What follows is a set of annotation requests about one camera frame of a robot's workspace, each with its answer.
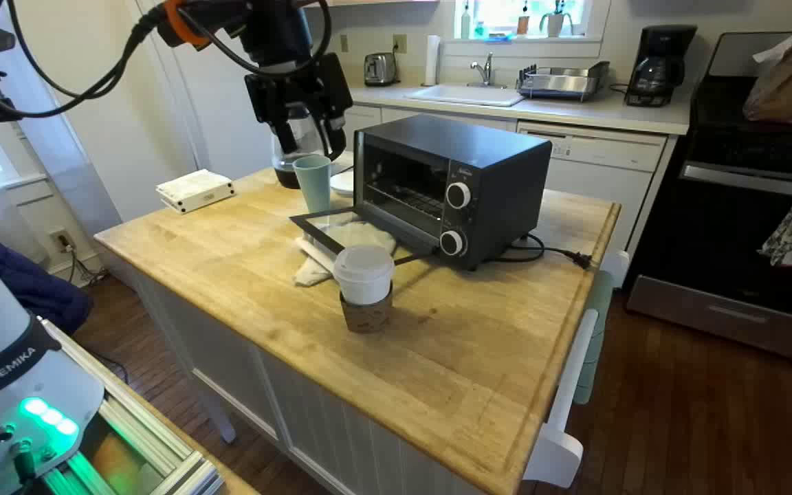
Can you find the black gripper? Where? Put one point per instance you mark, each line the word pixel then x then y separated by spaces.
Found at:
pixel 299 88

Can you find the grey blue plastic cup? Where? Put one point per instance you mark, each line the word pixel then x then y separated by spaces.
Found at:
pixel 314 181

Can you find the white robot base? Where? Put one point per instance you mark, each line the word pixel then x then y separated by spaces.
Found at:
pixel 0 385

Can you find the white lidded paper coffee cup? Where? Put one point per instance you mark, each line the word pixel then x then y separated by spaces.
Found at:
pixel 365 286

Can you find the dark round Aroma appliance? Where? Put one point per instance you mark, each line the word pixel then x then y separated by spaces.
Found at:
pixel 284 170

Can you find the silver bread toaster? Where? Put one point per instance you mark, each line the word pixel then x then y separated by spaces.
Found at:
pixel 380 70

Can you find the white flat box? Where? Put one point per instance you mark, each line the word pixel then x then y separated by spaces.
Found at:
pixel 193 191

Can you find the white cloth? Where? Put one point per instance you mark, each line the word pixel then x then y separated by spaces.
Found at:
pixel 317 264

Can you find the wooden top kitchen island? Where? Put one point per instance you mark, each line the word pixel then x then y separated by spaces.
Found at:
pixel 260 276

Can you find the white paper towel roll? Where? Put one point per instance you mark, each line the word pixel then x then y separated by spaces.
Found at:
pixel 432 60

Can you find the black toaster oven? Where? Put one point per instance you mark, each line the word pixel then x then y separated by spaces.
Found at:
pixel 453 188

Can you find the white kitchen sink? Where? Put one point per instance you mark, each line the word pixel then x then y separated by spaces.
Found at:
pixel 469 93

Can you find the chrome sink faucet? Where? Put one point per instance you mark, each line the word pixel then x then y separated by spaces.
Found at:
pixel 484 71

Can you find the clear soap bottle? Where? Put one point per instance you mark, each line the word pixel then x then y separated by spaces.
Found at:
pixel 466 23

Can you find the metal dish rack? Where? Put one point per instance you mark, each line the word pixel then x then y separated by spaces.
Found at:
pixel 561 84

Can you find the white windowsill pot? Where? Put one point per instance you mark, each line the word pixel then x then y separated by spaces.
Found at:
pixel 556 23

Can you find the white kitchen counter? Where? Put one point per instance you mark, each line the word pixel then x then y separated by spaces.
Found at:
pixel 589 110

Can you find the white dishwasher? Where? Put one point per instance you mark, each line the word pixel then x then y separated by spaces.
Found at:
pixel 598 175

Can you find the dark blue cloth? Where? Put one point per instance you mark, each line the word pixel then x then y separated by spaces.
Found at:
pixel 20 276

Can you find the green hanging towel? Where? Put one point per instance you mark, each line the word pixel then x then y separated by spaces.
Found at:
pixel 596 340

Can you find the black coffee maker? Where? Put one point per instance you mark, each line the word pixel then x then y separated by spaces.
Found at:
pixel 660 67

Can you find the black kitchen stove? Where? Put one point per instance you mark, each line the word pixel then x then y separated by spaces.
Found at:
pixel 736 230

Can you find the brown paper bag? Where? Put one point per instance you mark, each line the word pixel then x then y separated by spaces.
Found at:
pixel 785 84

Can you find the aluminium frame rail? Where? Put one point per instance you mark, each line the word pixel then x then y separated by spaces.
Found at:
pixel 153 450

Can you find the white towel rail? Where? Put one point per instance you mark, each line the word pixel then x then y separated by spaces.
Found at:
pixel 556 440

